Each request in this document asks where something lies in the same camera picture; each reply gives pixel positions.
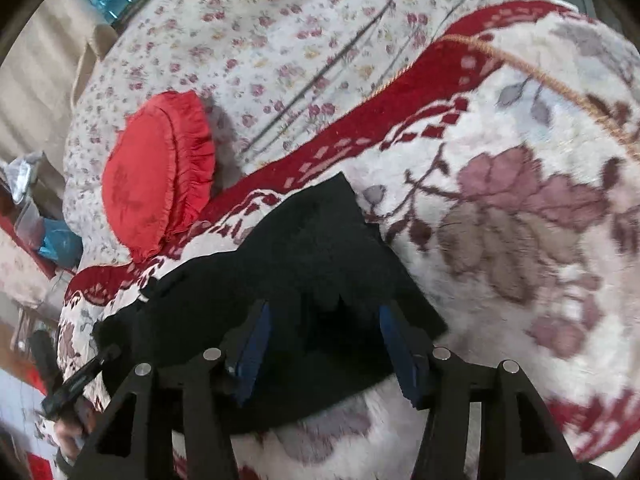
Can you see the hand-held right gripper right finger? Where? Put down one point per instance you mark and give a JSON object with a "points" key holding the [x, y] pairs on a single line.
{"points": [[397, 355]]}

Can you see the person's left hand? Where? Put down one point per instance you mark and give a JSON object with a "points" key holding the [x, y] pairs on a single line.
{"points": [[70, 427]]}

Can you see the red round ruffled pillow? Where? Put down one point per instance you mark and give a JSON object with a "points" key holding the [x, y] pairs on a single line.
{"points": [[150, 175]]}

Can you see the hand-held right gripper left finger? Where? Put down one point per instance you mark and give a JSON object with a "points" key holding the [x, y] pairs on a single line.
{"points": [[255, 345]]}

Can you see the red side table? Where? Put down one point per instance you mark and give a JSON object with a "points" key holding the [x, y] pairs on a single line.
{"points": [[25, 250]]}

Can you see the black pants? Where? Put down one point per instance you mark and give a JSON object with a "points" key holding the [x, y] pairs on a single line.
{"points": [[310, 260]]}

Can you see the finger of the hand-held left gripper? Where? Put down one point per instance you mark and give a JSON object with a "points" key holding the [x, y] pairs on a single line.
{"points": [[82, 377]]}

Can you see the silver grey bag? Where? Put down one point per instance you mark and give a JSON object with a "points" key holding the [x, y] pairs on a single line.
{"points": [[20, 177]]}

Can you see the beige curtain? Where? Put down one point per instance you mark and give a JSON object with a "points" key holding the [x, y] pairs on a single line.
{"points": [[40, 75]]}

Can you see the white small-flower bedspread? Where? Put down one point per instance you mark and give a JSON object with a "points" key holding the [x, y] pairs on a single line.
{"points": [[280, 55]]}

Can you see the blue plastic bag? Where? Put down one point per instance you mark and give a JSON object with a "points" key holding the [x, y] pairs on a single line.
{"points": [[60, 242]]}

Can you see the red and white floral blanket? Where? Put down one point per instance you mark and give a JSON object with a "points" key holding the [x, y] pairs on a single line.
{"points": [[500, 220]]}

